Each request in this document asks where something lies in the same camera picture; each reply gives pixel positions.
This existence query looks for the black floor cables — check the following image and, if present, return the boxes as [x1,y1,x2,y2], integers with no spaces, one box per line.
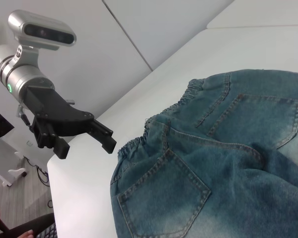
[23,156,51,186]

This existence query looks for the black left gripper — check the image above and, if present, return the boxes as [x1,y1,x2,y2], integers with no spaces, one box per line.
[22,85,118,160]

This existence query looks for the checkered dark keyboard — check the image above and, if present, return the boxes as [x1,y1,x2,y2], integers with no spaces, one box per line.
[34,222,58,238]

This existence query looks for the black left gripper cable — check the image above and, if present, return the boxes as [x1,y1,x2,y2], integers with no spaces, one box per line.
[21,113,34,131]

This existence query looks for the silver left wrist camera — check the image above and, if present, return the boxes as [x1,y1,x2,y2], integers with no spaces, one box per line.
[7,9,77,67]

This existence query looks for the black handle stick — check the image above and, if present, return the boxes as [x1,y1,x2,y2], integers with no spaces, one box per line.
[0,217,11,234]

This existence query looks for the blue denim shorts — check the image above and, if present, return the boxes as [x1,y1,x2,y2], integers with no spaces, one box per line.
[110,69,298,238]

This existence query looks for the white stand base with caster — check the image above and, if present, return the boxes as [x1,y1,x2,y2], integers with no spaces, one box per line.
[0,137,28,187]

